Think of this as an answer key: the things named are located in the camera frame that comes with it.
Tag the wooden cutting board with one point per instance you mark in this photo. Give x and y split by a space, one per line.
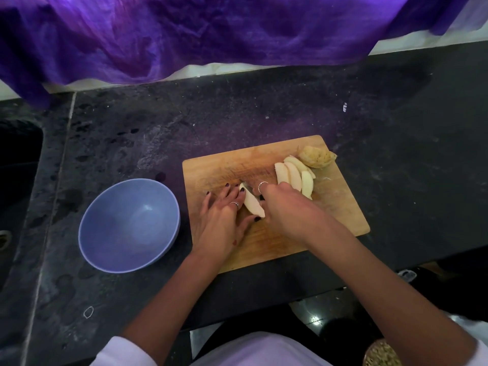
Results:
343 209

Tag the brown bowl of seeds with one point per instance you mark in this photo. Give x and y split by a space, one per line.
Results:
381 354

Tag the tan potato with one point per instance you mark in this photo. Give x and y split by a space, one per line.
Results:
253 204

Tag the rounded potato end piece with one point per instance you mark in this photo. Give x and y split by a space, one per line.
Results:
315 156

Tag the blue bowl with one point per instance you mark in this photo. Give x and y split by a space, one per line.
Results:
129 225

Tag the white rubber band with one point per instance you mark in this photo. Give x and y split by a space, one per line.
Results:
84 311

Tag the person's left forearm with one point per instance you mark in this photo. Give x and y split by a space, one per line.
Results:
171 308

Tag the person's left hand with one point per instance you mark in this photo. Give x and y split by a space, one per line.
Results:
217 228

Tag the red and white plastic bag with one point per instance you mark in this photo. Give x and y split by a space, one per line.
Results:
474 331

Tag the purple cloth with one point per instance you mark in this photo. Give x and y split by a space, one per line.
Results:
229 30

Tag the person's right hand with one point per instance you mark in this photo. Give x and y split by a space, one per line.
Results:
297 213

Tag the dark sink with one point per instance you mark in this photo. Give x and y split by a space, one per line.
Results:
17 194

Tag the person's right forearm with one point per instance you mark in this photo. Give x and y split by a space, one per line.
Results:
389 301

